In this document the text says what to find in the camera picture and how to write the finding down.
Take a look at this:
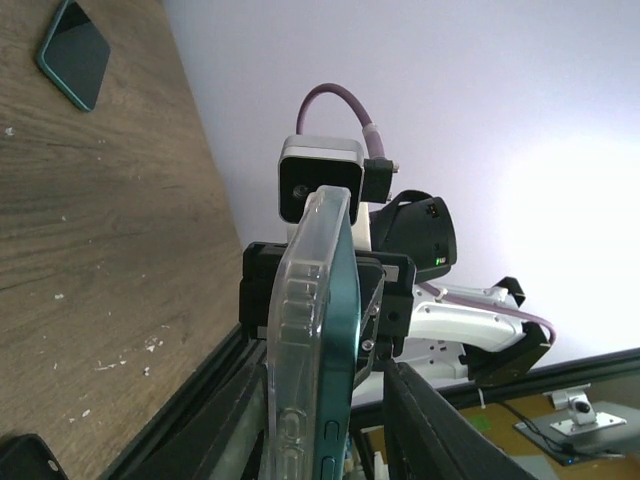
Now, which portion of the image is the black aluminium frame rail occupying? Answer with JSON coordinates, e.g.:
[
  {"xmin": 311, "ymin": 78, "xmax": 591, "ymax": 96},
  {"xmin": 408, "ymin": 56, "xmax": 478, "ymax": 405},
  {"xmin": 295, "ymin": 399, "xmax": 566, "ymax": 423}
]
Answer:
[{"xmin": 102, "ymin": 329, "xmax": 639, "ymax": 479}]

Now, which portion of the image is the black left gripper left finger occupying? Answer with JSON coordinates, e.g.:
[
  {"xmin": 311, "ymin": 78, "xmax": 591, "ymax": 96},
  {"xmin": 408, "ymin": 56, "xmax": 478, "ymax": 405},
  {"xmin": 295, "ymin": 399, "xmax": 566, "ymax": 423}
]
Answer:
[{"xmin": 154, "ymin": 364, "xmax": 266, "ymax": 479}]

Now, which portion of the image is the black phone case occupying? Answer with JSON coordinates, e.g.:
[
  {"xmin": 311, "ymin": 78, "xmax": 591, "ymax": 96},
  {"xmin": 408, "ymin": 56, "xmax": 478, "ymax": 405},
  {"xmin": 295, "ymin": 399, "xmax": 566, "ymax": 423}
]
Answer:
[{"xmin": 1, "ymin": 434, "xmax": 69, "ymax": 480}]

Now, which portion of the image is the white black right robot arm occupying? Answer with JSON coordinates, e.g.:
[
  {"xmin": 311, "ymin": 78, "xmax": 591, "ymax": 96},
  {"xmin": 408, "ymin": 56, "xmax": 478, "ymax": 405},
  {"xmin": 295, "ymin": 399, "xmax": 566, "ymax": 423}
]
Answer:
[{"xmin": 370, "ymin": 190, "xmax": 557, "ymax": 387}]

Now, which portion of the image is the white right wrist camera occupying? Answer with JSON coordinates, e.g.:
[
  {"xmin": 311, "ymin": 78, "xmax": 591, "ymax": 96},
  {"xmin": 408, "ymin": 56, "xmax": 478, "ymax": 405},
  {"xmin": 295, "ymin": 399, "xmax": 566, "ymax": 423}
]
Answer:
[{"xmin": 278, "ymin": 134, "xmax": 372, "ymax": 251}]

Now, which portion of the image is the dark green phone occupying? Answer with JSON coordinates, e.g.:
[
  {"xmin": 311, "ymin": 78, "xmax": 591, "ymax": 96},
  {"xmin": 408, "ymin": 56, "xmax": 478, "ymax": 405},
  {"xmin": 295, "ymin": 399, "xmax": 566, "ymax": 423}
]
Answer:
[{"xmin": 35, "ymin": 1, "xmax": 111, "ymax": 112}]

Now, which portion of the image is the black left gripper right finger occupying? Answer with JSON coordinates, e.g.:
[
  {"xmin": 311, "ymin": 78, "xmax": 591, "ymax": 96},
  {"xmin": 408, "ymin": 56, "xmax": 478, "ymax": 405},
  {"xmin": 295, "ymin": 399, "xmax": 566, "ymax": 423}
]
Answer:
[{"xmin": 382, "ymin": 362, "xmax": 533, "ymax": 480}]

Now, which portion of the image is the clear magsafe phone case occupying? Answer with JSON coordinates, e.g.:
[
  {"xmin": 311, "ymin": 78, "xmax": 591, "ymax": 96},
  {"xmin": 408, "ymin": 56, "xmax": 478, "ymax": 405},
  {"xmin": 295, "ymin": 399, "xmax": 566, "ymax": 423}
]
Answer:
[{"xmin": 267, "ymin": 186, "xmax": 350, "ymax": 479}]

